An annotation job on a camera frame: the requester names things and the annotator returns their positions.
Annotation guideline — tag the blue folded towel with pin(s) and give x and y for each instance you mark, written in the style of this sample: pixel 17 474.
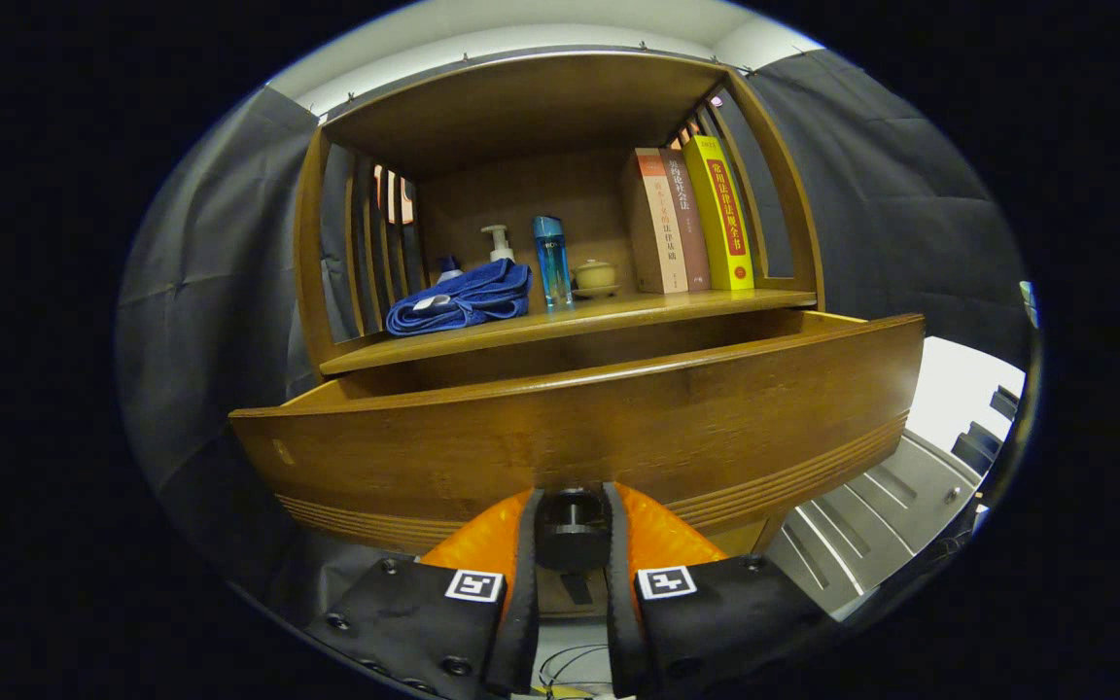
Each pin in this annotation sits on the blue folded towel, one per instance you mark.
pixel 463 301

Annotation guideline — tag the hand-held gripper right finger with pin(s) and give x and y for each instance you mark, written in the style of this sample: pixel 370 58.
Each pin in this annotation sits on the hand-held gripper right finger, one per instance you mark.
pixel 616 603

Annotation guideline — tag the beige book with orange band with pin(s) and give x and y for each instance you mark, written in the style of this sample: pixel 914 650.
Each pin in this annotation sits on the beige book with orange band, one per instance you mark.
pixel 652 224

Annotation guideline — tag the yellow book with red label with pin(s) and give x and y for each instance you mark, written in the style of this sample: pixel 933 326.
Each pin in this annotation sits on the yellow book with red label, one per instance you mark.
pixel 725 214

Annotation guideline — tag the beige lidded teacup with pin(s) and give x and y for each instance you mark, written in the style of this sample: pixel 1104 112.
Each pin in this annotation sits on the beige lidded teacup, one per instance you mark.
pixel 596 276

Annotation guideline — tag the white pump bottle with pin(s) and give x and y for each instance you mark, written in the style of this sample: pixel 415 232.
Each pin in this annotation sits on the white pump bottle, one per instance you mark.
pixel 502 251

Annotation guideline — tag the small white blue-capped bottle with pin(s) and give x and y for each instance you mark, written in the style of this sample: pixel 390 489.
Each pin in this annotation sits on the small white blue-capped bottle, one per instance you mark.
pixel 449 272

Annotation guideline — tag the small black block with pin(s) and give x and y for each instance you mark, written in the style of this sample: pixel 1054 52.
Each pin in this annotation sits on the small black block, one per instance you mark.
pixel 1005 402
pixel 976 447

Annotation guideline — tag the grey metal drawer unit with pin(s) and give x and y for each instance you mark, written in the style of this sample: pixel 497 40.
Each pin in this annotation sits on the grey metal drawer unit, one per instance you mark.
pixel 871 525

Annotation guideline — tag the brown book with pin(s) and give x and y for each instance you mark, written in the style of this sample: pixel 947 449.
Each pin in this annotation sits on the brown book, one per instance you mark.
pixel 686 224

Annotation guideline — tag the wooden countertop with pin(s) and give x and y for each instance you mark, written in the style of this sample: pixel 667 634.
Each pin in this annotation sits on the wooden countertop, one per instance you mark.
pixel 618 309

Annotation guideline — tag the tall clear blue bottle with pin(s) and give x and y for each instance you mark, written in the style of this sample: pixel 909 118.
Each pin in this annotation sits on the tall clear blue bottle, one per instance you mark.
pixel 552 262

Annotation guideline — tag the wooden drawer with black knob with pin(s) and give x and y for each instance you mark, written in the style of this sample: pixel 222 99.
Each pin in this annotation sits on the wooden drawer with black knob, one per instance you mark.
pixel 570 437

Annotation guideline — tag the wooden cabinet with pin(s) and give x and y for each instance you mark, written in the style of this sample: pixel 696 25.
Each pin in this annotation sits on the wooden cabinet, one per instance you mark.
pixel 521 107

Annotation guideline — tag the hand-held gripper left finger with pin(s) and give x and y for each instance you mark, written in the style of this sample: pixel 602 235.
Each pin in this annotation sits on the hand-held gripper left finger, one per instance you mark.
pixel 527 603

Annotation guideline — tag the white table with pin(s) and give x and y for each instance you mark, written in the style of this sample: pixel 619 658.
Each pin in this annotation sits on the white table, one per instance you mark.
pixel 959 374

